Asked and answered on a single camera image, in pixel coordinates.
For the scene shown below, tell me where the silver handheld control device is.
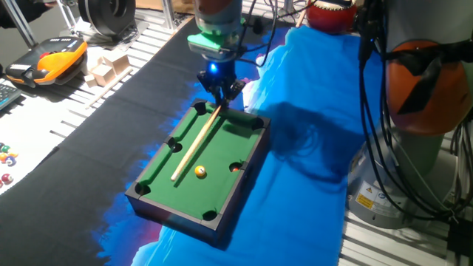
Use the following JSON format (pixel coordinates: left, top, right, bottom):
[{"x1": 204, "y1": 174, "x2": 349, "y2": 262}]
[{"x1": 55, "y1": 0, "x2": 81, "y2": 35}]

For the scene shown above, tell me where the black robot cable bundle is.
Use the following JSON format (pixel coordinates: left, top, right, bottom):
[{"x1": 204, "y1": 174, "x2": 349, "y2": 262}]
[{"x1": 236, "y1": 0, "x2": 473, "y2": 225}]

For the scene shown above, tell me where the mini green pool table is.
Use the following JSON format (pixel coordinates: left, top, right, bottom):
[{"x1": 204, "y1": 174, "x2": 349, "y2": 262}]
[{"x1": 124, "y1": 98, "x2": 271, "y2": 248}]

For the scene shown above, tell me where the black sleeved forearm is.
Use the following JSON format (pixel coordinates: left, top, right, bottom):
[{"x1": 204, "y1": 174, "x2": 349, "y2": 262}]
[{"x1": 0, "y1": 0, "x2": 41, "y2": 30}]

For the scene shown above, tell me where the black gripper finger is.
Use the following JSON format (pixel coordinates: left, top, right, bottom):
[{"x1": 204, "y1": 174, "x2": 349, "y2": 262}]
[
  {"x1": 211, "y1": 87, "x2": 224, "y2": 107},
  {"x1": 222, "y1": 90, "x2": 237, "y2": 109}
]

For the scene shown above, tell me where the thin wooden stick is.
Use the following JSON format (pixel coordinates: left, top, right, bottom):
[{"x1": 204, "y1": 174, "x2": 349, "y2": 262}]
[{"x1": 84, "y1": 66, "x2": 134, "y2": 110}]

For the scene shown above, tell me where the slanted aluminium frame post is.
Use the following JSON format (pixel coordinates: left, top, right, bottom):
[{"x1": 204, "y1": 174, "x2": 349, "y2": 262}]
[{"x1": 0, "y1": 0, "x2": 38, "y2": 49}]

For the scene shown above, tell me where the wooden drumstick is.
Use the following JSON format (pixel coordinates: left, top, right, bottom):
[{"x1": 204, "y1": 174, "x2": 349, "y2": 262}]
[{"x1": 295, "y1": 7, "x2": 308, "y2": 29}]

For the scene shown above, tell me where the wooden pool cue black handle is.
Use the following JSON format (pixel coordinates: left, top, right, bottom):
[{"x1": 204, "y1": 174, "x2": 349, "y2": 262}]
[{"x1": 170, "y1": 100, "x2": 227, "y2": 183}]

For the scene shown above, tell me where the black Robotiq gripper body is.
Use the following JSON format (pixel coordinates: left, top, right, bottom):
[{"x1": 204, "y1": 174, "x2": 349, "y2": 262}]
[{"x1": 196, "y1": 61, "x2": 247, "y2": 98}]

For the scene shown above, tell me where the blue and black cloth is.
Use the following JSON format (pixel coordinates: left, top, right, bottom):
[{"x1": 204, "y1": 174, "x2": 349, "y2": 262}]
[{"x1": 0, "y1": 9, "x2": 384, "y2": 266}]

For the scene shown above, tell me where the black strap on joint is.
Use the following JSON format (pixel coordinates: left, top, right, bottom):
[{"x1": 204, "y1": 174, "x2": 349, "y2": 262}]
[{"x1": 384, "y1": 38, "x2": 473, "y2": 116}]

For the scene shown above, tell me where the black computer keyboard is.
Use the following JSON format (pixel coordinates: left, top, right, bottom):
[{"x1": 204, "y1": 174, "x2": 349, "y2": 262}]
[{"x1": 0, "y1": 83, "x2": 22, "y2": 111}]

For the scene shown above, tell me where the medium wooden cube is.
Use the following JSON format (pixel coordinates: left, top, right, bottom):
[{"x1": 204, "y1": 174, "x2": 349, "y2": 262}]
[{"x1": 90, "y1": 64, "x2": 116, "y2": 87}]

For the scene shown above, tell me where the red drum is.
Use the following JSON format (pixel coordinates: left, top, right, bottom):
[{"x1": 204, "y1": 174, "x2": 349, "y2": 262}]
[{"x1": 305, "y1": 0, "x2": 358, "y2": 35}]

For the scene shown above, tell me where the aluminium frame bar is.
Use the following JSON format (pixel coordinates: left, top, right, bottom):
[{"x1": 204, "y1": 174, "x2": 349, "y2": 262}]
[{"x1": 280, "y1": 0, "x2": 299, "y2": 15}]

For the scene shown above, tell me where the silver fan base plate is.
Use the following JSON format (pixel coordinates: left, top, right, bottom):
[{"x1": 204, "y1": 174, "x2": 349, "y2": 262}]
[{"x1": 83, "y1": 20, "x2": 151, "y2": 51}]

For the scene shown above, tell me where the orange black teach pendant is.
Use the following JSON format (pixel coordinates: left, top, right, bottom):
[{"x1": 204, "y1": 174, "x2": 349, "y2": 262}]
[{"x1": 4, "y1": 35, "x2": 89, "y2": 89}]

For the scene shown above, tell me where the large wooden cube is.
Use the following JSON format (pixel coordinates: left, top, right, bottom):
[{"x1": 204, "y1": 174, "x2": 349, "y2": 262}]
[{"x1": 102, "y1": 51, "x2": 131, "y2": 76}]

